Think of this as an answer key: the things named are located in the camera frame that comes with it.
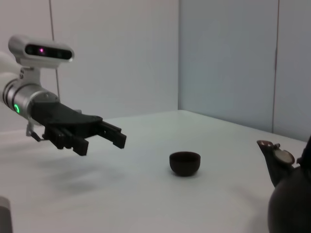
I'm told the black round teapot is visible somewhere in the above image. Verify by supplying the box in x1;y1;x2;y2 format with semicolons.
256;134;311;233

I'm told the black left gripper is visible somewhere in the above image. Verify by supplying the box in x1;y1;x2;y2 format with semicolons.
31;97;127;157

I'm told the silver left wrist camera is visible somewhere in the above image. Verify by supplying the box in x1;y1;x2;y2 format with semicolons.
8;35;75;85

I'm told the silver cable plug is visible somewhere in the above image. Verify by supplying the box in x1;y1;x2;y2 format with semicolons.
25;123;45;142

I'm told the dark brown teacup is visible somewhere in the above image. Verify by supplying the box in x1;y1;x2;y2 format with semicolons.
169;151;202;177

